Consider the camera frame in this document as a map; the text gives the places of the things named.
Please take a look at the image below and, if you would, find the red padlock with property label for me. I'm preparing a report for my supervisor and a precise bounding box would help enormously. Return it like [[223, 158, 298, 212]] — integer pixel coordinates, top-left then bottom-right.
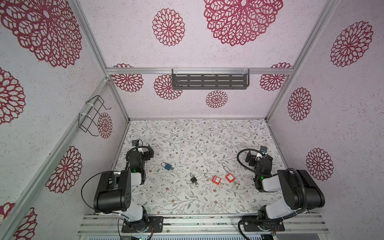
[[223, 166, 236, 183]]

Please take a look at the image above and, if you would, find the red padlock with warning label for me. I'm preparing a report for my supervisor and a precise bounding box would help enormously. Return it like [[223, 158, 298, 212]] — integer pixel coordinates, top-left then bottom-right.
[[205, 173, 222, 185]]

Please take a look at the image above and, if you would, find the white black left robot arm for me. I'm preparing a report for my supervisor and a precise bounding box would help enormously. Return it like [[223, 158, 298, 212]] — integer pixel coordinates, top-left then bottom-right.
[[81, 146, 154, 232]]

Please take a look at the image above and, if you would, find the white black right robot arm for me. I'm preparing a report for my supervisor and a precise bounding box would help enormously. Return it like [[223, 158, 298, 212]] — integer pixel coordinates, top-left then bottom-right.
[[236, 149, 325, 225]]

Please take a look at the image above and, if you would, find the blue padlock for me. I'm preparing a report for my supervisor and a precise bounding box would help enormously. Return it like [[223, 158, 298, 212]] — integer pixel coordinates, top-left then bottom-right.
[[161, 162, 174, 171]]

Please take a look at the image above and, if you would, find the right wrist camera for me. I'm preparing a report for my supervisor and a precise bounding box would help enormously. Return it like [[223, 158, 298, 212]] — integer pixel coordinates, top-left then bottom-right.
[[260, 146, 268, 154]]

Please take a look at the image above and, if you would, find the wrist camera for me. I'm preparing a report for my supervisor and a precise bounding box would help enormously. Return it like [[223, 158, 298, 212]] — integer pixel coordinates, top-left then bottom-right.
[[260, 146, 268, 154], [132, 139, 144, 147]]

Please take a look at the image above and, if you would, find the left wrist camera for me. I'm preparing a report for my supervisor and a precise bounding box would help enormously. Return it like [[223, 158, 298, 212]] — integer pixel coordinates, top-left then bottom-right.
[[132, 139, 144, 147]]

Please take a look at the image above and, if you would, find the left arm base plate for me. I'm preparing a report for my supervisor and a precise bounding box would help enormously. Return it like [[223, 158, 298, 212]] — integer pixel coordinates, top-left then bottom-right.
[[121, 216, 164, 234]]

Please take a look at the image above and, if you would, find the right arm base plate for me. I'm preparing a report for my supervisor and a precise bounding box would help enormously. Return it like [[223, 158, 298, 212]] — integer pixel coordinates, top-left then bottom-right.
[[242, 216, 286, 232]]

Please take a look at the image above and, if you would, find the black wire wall basket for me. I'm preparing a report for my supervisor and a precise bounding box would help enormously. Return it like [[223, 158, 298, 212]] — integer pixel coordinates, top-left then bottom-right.
[[78, 95, 112, 137]]

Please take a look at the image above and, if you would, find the grey metal wall shelf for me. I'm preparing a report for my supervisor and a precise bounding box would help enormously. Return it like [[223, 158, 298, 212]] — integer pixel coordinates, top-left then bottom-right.
[[171, 69, 250, 90]]

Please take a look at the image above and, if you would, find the aluminium front rail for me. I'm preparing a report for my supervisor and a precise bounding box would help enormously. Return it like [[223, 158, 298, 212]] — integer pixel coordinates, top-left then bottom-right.
[[77, 213, 329, 238]]

